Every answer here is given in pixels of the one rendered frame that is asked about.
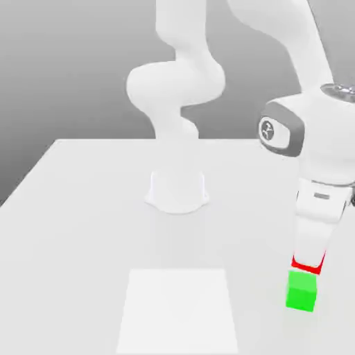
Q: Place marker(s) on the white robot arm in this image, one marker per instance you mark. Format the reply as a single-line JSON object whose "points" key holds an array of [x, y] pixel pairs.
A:
{"points": [[177, 83]]}

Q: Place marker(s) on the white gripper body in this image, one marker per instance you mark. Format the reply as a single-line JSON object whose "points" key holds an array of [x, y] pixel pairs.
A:
{"points": [[319, 206]]}

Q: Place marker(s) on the small green cube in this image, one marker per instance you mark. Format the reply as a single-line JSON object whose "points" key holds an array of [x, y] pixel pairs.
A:
{"points": [[301, 292]]}

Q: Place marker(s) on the small red cube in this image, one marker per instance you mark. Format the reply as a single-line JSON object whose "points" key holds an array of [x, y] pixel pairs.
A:
{"points": [[305, 268]]}

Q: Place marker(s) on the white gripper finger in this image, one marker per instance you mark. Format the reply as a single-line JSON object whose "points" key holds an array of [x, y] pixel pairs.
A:
{"points": [[309, 241]]}

